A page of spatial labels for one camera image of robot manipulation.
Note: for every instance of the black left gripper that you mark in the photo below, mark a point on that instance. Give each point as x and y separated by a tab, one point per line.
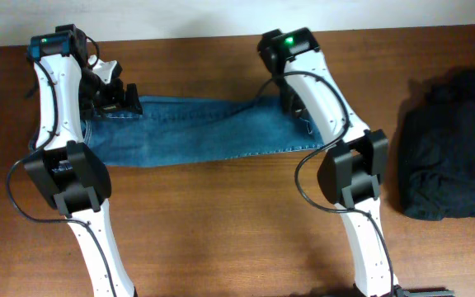
116	100

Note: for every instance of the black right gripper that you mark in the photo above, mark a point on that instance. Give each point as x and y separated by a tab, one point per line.
289	105

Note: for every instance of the blue denim jeans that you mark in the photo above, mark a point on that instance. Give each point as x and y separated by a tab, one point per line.
180	130

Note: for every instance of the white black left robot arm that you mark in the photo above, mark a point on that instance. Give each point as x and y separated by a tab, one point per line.
76	86

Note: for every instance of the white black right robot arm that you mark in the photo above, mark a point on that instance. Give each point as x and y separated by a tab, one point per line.
355	156

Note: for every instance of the black cloth garment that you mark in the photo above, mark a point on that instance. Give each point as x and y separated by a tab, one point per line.
436	152

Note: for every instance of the grey metal bracket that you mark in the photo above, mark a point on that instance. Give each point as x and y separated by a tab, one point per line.
433	293

